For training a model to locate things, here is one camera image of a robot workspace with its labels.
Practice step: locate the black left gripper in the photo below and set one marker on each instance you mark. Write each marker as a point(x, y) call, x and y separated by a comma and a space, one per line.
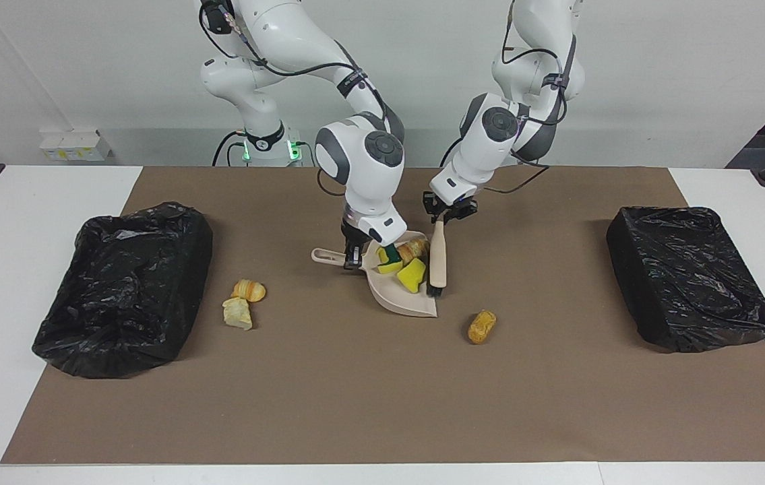
point(453, 207)

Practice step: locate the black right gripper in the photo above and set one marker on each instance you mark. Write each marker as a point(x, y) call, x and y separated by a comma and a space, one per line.
point(355, 236)

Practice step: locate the yellow sponge with green backing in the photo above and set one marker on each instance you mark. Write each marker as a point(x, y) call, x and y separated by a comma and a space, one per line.
point(390, 268)

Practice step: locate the croissant pastry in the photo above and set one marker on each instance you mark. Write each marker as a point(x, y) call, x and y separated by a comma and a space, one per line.
point(249, 290)
point(416, 251)

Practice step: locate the beige plastic dustpan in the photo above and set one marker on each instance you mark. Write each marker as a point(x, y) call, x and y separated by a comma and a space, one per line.
point(395, 300)

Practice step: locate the yellow sponge piece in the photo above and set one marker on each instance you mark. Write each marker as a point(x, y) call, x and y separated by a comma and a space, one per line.
point(412, 276)

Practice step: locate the brown bread roll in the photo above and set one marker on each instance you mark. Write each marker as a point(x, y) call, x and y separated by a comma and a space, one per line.
point(481, 327)

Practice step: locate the pale torn bread piece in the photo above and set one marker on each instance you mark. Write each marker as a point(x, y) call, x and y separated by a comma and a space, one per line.
point(237, 314)

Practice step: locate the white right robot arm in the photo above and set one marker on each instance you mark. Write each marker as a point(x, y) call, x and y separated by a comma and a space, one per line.
point(362, 168)

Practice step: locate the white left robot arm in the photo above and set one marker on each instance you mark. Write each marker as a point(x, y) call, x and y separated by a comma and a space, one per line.
point(490, 148)

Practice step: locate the black bag-lined trash bin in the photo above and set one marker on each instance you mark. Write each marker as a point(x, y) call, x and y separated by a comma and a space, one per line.
point(685, 276)
point(119, 289)

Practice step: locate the brown table mat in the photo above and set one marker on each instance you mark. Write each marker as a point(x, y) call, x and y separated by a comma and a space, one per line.
point(382, 417)

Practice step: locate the white wall socket box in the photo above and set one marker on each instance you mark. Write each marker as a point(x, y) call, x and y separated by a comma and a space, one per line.
point(75, 145)

